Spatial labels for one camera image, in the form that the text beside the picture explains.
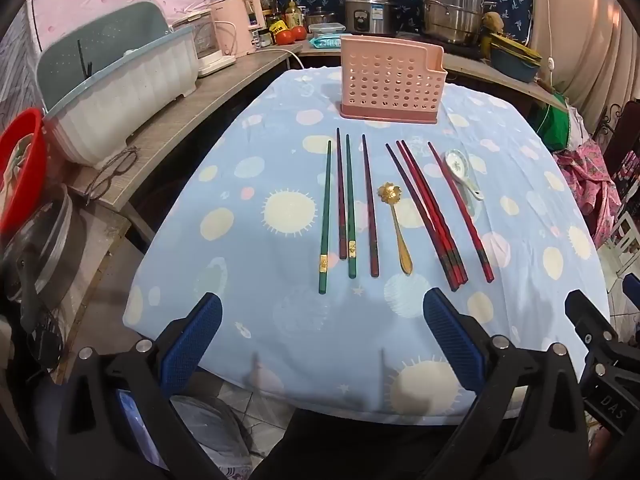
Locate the red tomato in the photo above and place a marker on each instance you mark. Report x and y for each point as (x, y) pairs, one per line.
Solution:
(298, 33)
(284, 37)

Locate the black induction cooker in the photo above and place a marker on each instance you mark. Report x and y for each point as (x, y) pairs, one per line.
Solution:
(450, 44)

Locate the blue dotted tablecloth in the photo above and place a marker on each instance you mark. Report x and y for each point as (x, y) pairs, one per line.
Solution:
(300, 320)

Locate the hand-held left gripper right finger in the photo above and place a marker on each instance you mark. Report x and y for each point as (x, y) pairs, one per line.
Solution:
(452, 342)

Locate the clear plastic bag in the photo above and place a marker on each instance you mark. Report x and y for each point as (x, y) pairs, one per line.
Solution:
(215, 435)

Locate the pink electric kettle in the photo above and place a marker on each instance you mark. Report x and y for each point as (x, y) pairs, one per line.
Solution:
(235, 20)

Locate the blue wet wipes pack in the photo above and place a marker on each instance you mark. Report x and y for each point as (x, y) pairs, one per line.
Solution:
(325, 42)

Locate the grey striped cloth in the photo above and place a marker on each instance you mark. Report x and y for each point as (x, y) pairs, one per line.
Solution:
(20, 70)

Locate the clear food container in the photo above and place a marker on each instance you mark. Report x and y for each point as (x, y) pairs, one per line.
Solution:
(325, 29)

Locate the black-framed eyeglasses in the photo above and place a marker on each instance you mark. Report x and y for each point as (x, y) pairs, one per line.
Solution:
(123, 160)

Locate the gold flower-shaped spoon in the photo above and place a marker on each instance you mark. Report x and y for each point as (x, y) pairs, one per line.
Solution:
(400, 240)

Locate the red chopstick with black bands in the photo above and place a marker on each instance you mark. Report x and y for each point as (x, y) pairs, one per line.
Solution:
(429, 212)
(460, 210)
(436, 210)

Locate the brown loofah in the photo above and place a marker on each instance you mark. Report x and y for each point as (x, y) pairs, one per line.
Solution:
(492, 21)

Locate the dark red chopstick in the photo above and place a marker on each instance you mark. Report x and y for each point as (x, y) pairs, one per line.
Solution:
(341, 195)
(370, 205)

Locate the red plastic basin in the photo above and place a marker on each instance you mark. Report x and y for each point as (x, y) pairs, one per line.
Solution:
(25, 160)

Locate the blue basin with yellow rim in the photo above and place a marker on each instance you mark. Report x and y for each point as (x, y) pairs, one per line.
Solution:
(517, 72)
(515, 47)

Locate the dark purple chopstick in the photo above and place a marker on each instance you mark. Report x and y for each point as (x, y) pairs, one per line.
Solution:
(420, 215)

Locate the steel steamer pot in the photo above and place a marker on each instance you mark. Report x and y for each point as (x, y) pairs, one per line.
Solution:
(450, 10)

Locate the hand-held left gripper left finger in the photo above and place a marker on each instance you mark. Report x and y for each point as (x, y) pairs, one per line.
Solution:
(192, 342)

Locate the beige curtain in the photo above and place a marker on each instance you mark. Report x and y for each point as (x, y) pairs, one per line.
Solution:
(585, 25)

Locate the white ceramic spoon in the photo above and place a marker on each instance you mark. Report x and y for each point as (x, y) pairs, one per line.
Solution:
(456, 161)

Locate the white kitchen appliance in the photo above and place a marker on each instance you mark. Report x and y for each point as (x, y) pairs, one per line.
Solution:
(210, 45)

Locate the green cloth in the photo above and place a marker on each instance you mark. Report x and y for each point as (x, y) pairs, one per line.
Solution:
(557, 122)

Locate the pink floral cloth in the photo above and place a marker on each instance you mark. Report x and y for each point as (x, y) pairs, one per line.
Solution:
(590, 185)

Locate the beige kitchen counter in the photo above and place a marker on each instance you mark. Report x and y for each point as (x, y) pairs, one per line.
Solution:
(480, 67)

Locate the white dish rack with lid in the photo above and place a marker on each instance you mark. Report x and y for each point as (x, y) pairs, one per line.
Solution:
(125, 95)

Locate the pink perforated utensil holder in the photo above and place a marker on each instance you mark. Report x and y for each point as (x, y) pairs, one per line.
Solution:
(390, 85)

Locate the wooden side counter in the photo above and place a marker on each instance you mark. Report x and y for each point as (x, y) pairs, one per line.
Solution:
(190, 110)

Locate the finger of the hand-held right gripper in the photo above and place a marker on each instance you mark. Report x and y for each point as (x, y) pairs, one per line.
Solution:
(633, 290)
(589, 317)

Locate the green chopstick with gold band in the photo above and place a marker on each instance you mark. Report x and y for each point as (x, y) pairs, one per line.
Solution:
(350, 210)
(325, 220)

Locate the glass pot lid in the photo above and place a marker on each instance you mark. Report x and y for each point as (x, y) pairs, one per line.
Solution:
(45, 240)

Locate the steel rice cooker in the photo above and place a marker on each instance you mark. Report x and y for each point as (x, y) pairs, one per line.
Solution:
(370, 12)

